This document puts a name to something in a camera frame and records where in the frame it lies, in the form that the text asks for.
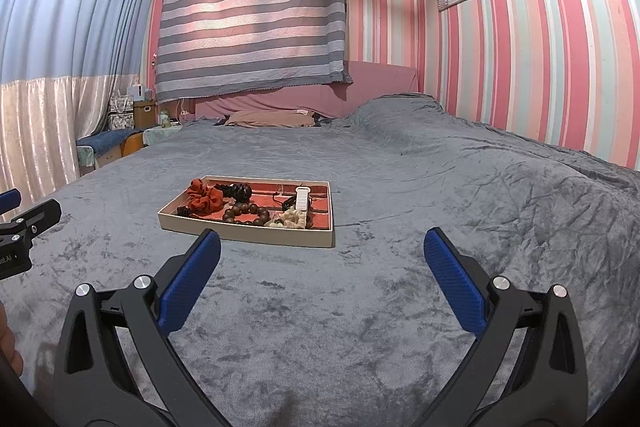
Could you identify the blue and cream curtain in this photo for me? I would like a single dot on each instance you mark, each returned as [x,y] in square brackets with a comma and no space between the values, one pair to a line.
[60,57]

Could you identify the small white device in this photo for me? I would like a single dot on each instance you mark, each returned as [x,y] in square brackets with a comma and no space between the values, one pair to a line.
[136,93]

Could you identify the white hair clip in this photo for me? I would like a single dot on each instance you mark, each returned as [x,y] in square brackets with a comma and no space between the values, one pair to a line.
[302,198]

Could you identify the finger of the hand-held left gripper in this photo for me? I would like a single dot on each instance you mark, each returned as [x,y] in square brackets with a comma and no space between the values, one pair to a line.
[35,214]
[9,198]

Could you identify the wooden stool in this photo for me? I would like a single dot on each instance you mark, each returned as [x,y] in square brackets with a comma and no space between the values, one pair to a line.
[131,143]

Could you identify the beige pillow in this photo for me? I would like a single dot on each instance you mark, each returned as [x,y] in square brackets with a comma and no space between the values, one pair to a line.
[270,118]

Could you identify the light green cloth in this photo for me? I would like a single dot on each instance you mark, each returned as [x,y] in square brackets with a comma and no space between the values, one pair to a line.
[162,133]

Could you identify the patterned storage box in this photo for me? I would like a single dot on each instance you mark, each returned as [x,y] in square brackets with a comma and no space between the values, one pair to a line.
[121,112]

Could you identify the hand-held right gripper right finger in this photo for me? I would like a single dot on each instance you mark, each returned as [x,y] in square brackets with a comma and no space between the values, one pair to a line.
[452,279]

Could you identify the grey white striped hanging cloth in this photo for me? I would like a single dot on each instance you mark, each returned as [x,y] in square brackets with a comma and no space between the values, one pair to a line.
[250,12]

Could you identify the blue cloth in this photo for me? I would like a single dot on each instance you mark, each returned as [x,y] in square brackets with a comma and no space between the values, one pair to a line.
[107,139]

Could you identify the cream hair claw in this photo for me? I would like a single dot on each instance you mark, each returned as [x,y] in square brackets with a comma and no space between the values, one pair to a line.
[290,219]

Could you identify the grey plush blanket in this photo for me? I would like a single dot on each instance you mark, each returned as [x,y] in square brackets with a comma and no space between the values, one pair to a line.
[350,307]

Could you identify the black hair claw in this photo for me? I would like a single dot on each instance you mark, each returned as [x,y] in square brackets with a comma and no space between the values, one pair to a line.
[237,192]

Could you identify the pink headboard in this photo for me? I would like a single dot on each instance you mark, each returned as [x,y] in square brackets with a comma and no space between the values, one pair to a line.
[380,82]

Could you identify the orange fabric scrunchie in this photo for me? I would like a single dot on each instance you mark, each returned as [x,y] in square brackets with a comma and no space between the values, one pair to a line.
[202,197]

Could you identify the person's left hand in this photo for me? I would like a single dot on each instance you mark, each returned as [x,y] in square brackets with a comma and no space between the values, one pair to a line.
[9,342]

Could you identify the beige tray with red lining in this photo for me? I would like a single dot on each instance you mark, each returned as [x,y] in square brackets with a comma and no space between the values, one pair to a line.
[250,234]

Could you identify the small wooden box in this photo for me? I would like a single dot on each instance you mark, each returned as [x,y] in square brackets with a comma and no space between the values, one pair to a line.
[145,114]

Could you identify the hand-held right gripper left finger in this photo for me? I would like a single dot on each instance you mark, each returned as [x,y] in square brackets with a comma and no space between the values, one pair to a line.
[197,274]

